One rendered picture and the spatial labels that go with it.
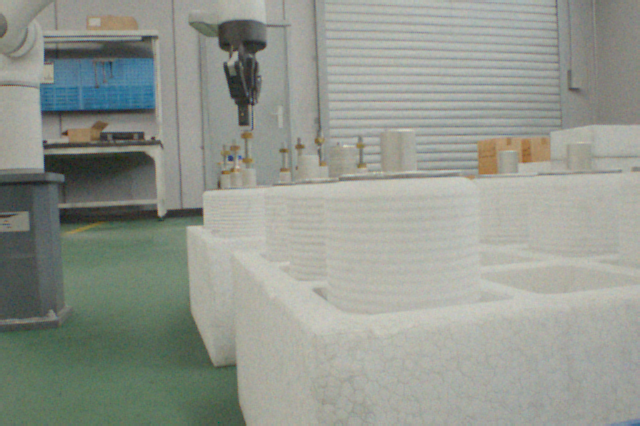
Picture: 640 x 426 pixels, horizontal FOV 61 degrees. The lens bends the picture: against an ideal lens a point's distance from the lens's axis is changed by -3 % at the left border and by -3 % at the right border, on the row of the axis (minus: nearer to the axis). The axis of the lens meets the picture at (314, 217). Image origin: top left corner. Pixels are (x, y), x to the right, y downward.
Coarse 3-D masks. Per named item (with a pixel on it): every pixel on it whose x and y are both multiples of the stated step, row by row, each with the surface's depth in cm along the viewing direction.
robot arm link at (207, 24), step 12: (228, 0) 81; (240, 0) 81; (252, 0) 82; (192, 12) 82; (204, 12) 82; (228, 12) 82; (240, 12) 81; (252, 12) 82; (264, 12) 84; (192, 24) 83; (204, 24) 83; (216, 24) 84; (216, 36) 90
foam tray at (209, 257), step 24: (192, 240) 101; (216, 240) 78; (240, 240) 79; (264, 240) 79; (192, 264) 103; (216, 264) 78; (192, 288) 107; (216, 288) 78; (192, 312) 110; (216, 312) 78; (216, 336) 78; (216, 360) 78
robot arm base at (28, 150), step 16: (0, 96) 104; (16, 96) 104; (32, 96) 107; (0, 112) 104; (16, 112) 105; (32, 112) 107; (0, 128) 104; (16, 128) 105; (32, 128) 107; (0, 144) 104; (16, 144) 105; (32, 144) 107; (0, 160) 105; (16, 160) 105; (32, 160) 107
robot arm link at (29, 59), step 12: (36, 24) 109; (36, 36) 108; (24, 48) 107; (36, 48) 109; (12, 60) 110; (24, 60) 109; (36, 60) 110; (0, 72) 104; (12, 72) 104; (24, 72) 106; (36, 72) 108; (0, 84) 104; (12, 84) 104; (24, 84) 105; (36, 84) 108
